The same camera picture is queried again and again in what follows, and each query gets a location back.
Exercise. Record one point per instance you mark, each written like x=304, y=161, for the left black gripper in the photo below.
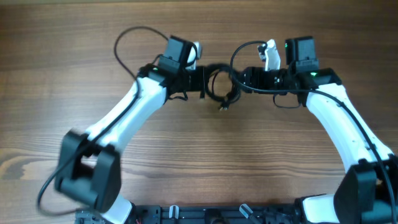
x=200, y=83

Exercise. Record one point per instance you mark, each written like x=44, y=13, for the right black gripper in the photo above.
x=255, y=73

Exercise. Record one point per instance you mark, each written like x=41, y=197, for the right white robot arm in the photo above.
x=368, y=191

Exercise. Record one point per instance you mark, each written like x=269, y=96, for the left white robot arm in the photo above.
x=89, y=166

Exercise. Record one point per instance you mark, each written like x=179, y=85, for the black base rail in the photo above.
x=275, y=213

